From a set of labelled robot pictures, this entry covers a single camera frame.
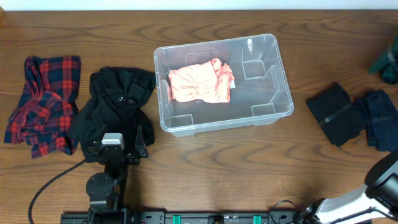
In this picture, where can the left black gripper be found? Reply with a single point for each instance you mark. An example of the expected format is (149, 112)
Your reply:
(140, 151)

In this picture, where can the pink shirt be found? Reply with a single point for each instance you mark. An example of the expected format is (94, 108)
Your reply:
(209, 82)

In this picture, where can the black garment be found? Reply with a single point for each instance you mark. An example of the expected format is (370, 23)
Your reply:
(338, 117)
(117, 96)

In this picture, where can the navy garment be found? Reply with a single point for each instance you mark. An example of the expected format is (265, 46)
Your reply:
(380, 116)

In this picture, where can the dark green garment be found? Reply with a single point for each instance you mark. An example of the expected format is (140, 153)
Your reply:
(386, 65)

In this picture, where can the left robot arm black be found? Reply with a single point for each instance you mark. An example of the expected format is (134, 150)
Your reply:
(106, 189)

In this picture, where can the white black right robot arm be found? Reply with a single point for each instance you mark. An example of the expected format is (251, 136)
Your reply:
(377, 198)

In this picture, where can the black crumpled garment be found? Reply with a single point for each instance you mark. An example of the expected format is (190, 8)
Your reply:
(117, 96)

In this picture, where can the red navy plaid shirt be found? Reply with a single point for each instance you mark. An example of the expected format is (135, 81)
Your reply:
(47, 106)

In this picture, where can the white label in bin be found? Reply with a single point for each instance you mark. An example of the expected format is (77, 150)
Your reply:
(232, 85)

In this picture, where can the clear plastic storage bin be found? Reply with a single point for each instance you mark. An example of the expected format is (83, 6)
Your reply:
(262, 94)

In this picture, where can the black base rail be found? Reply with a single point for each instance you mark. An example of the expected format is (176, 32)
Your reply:
(283, 217)

